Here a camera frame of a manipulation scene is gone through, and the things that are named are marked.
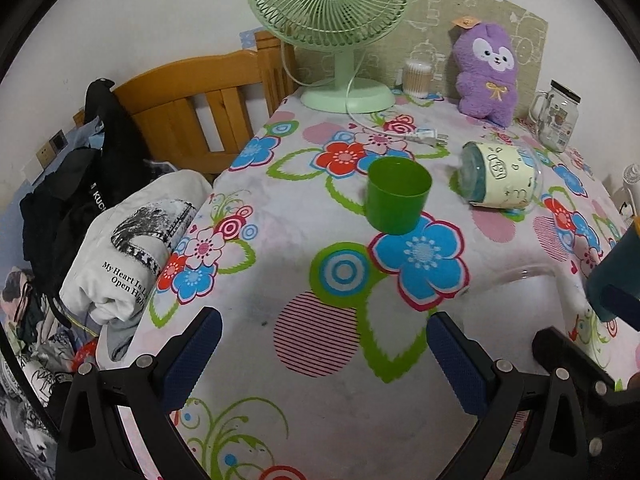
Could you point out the floral tablecloth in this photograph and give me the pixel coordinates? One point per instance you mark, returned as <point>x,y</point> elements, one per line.
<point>323,369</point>

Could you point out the wooden chair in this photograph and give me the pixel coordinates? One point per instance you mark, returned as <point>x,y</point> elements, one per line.
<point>193,113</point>

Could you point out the small green plastic cup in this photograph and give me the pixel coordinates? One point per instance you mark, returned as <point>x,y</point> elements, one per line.
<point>397,189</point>

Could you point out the cartoon printed cup lying down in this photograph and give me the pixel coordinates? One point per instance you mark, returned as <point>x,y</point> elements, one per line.
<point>499,176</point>

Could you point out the white standing fan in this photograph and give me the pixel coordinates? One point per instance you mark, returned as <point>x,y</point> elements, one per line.
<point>629,209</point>

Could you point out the white printed t-shirt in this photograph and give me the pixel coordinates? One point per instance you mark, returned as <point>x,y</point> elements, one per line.
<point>127,246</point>

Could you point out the black garment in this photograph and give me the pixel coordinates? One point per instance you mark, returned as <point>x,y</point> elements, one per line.
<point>57,215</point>

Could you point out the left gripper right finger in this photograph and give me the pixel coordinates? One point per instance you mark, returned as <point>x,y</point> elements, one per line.
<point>554,443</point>

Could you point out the wall socket panel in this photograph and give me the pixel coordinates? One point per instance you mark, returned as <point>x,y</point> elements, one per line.
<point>44,156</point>

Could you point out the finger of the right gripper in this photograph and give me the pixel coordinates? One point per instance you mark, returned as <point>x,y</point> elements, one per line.
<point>619,302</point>
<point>552,350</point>

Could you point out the white fan power plug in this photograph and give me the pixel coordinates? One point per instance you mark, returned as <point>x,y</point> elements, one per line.
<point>427,136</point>

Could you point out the patterned clothes pile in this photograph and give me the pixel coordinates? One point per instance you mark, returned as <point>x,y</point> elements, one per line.
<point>45,350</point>

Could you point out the glass jar with black lid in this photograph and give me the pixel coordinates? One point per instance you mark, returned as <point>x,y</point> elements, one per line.
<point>554,114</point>

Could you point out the green desk fan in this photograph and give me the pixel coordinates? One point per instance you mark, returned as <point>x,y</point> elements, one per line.
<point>340,28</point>

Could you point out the teal tumbler with yellow rim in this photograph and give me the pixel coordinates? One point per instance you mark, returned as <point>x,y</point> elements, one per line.
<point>621,268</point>

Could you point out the clear cup with white paper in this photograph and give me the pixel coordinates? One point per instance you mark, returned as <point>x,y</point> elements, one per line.
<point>507,303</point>

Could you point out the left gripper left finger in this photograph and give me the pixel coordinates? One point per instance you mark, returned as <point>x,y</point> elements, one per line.
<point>93,442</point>

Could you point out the purple plush bunny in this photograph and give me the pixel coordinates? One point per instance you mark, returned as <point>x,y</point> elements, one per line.
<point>486,82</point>

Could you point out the cotton swab container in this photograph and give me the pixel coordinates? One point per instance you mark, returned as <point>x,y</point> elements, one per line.
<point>416,78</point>

